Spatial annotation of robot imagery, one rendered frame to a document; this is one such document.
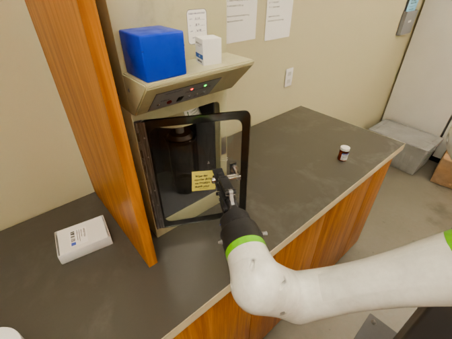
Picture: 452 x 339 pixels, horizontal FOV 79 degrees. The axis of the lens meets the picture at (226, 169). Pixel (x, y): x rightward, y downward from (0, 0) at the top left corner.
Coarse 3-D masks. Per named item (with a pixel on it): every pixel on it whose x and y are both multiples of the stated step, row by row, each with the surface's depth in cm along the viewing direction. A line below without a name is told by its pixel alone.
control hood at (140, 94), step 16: (192, 64) 69; (224, 64) 69; (240, 64) 70; (128, 80) 61; (160, 80) 58; (176, 80) 60; (192, 80) 63; (208, 80) 68; (224, 80) 74; (128, 96) 65; (144, 96) 59; (144, 112) 67
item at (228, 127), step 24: (144, 120) 70; (168, 120) 71; (192, 120) 73; (216, 120) 74; (240, 120) 76; (168, 144) 75; (192, 144) 77; (216, 144) 78; (240, 144) 80; (168, 168) 79; (192, 168) 81; (216, 168) 83; (240, 168) 86; (168, 192) 85; (192, 192) 87; (240, 192) 92; (168, 216) 90; (192, 216) 93; (216, 216) 95
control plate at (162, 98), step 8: (216, 80) 71; (184, 88) 65; (200, 88) 71; (208, 88) 73; (160, 96) 63; (168, 96) 65; (176, 96) 68; (184, 96) 70; (192, 96) 73; (152, 104) 65; (160, 104) 67; (168, 104) 70
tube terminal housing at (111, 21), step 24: (96, 0) 58; (120, 0) 56; (144, 0) 59; (168, 0) 62; (192, 0) 66; (216, 0) 70; (120, 24) 58; (144, 24) 61; (168, 24) 65; (216, 24) 73; (120, 48) 60; (192, 48) 72; (120, 72) 63; (120, 96) 69; (216, 96) 85; (144, 192) 87
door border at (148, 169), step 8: (144, 128) 71; (144, 136) 72; (144, 144) 73; (144, 152) 75; (144, 168) 77; (152, 168) 78; (152, 176) 80; (152, 184) 81; (152, 192) 83; (160, 208) 87; (160, 216) 89; (160, 224) 91
